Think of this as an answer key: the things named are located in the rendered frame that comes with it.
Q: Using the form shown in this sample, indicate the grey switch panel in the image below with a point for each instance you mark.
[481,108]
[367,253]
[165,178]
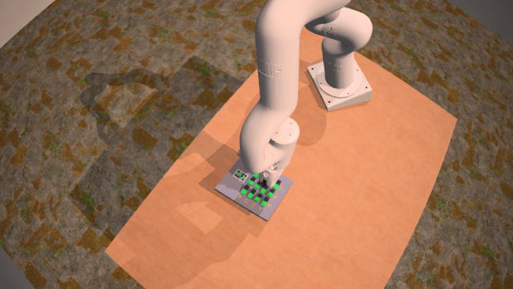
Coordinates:
[255,200]

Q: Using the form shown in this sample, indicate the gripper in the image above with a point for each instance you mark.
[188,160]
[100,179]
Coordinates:
[269,180]

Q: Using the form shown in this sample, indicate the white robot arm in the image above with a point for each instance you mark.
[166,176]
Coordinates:
[277,35]

